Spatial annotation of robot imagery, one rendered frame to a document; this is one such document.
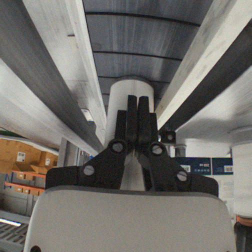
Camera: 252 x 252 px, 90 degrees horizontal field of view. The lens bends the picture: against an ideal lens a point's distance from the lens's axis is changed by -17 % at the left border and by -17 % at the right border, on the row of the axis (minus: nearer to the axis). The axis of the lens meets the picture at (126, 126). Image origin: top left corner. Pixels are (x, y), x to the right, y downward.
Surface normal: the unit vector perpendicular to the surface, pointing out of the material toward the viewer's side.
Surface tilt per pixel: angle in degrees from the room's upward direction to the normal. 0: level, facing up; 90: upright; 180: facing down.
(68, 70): 0
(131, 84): 90
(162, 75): 0
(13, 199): 90
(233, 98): 0
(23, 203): 90
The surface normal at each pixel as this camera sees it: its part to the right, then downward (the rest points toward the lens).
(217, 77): -1.00, -0.08
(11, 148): 0.03, -0.29
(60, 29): -0.07, 0.95
